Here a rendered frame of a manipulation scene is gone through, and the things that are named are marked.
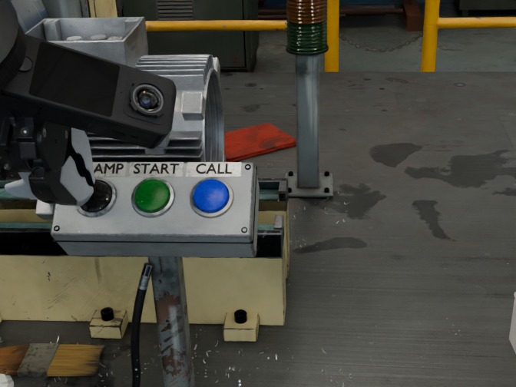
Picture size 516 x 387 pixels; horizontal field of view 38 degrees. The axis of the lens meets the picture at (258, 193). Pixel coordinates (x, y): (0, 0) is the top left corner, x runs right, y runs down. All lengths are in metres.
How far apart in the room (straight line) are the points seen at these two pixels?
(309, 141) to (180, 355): 0.53
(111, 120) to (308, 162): 0.73
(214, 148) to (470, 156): 0.56
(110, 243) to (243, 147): 0.74
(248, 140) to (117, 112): 0.90
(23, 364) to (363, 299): 0.41
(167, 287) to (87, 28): 0.36
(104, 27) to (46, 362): 0.39
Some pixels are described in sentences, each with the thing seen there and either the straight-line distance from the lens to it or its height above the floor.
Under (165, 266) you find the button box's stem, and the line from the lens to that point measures 0.68.
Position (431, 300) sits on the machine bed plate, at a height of 0.80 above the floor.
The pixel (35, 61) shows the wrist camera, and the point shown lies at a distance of 0.50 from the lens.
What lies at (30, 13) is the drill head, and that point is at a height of 1.09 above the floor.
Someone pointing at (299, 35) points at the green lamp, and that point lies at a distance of 1.11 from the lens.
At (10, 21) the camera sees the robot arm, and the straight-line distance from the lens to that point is 0.46.
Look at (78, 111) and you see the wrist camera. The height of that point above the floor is 1.19.
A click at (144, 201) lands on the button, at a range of 0.63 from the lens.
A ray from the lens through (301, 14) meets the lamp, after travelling 1.10.
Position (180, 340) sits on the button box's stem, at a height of 0.91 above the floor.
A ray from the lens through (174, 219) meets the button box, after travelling 0.63.
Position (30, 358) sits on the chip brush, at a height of 0.81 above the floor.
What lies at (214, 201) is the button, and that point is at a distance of 0.62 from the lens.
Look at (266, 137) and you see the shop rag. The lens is 1.40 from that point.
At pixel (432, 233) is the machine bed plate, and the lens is 1.11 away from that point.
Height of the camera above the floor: 1.35
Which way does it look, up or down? 27 degrees down
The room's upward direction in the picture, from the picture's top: 3 degrees counter-clockwise
